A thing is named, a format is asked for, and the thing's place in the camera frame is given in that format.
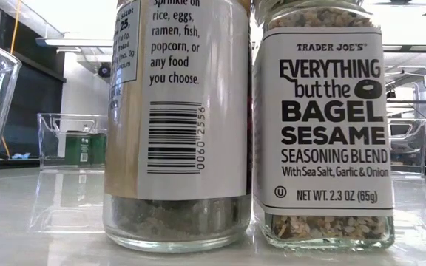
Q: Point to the white lid bagel seasoning jar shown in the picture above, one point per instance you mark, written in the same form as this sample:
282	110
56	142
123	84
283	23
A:
324	129

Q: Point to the tan lid spice jar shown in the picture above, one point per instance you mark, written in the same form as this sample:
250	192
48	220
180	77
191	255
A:
183	147

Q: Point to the black hanging ceiling device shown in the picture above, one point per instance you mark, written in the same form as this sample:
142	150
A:
390	94

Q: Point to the blue cloth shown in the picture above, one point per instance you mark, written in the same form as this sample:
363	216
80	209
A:
20	156

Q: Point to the black round ceiling camera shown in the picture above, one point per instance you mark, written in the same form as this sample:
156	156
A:
104	70

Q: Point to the long ceiling light fixture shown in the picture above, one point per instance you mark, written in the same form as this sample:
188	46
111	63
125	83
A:
72	42

